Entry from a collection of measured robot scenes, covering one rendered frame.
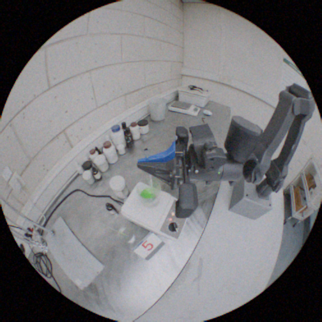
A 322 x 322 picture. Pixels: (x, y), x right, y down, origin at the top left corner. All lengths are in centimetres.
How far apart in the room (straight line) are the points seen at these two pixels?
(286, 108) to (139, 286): 60
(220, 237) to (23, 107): 90
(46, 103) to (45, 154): 23
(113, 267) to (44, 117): 63
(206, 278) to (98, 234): 42
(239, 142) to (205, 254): 37
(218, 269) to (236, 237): 14
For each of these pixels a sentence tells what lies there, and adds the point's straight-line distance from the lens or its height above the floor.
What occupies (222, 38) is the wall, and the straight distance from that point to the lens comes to 163.
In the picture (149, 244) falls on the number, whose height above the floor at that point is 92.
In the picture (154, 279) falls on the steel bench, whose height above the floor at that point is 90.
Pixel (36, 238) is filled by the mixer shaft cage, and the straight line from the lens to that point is 47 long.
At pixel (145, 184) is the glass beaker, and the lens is 34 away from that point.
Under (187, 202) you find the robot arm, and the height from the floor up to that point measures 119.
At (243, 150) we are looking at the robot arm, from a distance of 20.
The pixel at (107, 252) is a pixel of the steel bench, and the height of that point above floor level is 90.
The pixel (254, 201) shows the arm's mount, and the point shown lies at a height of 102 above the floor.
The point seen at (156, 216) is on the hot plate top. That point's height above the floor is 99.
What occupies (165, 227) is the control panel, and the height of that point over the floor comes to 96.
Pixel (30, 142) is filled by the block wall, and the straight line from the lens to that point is 60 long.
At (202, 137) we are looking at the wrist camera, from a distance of 17.
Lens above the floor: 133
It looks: 47 degrees down
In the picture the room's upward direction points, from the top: straight up
